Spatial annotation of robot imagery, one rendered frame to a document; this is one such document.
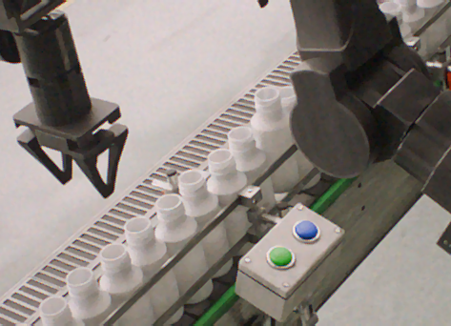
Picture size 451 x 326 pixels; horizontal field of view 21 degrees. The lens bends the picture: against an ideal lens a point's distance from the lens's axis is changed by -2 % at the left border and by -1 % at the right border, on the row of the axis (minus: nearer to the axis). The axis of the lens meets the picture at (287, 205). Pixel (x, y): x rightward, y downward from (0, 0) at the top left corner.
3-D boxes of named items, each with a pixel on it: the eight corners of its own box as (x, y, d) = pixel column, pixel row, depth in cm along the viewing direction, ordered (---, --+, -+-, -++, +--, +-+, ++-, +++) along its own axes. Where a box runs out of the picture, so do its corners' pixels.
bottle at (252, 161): (242, 238, 184) (220, 149, 175) (239, 214, 189) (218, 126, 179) (281, 231, 184) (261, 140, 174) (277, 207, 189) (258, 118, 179)
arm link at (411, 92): (425, 137, 93) (460, 102, 96) (320, 59, 94) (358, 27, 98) (385, 207, 100) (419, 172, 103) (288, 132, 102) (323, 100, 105)
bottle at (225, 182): (214, 250, 183) (191, 160, 173) (241, 229, 186) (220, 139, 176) (241, 264, 179) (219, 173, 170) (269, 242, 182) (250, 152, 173)
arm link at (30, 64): (36, 31, 115) (76, 4, 118) (-12, 20, 119) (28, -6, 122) (54, 92, 119) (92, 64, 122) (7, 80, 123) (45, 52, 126)
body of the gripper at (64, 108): (83, 152, 121) (65, 90, 117) (14, 132, 127) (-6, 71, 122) (125, 119, 125) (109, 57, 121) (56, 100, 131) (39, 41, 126)
